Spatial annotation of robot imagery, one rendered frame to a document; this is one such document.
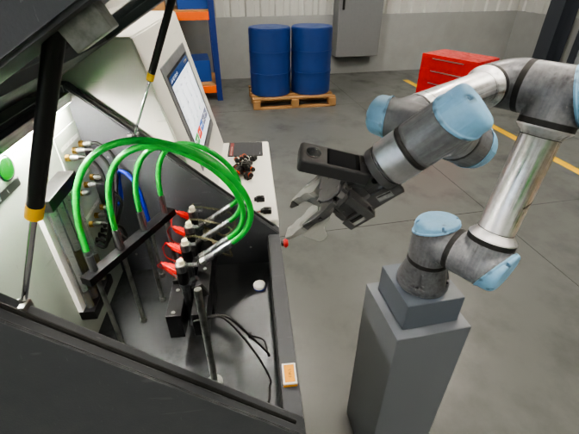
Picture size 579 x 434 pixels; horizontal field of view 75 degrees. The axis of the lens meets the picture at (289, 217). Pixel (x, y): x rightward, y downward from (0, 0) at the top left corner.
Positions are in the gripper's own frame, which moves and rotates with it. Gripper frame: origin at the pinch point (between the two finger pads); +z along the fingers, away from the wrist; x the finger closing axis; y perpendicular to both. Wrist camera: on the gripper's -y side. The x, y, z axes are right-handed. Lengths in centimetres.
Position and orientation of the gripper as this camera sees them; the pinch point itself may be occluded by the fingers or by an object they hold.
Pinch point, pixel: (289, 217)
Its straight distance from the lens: 69.1
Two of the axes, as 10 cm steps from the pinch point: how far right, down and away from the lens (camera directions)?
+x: 1.1, -7.2, 6.8
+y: 7.4, 5.2, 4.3
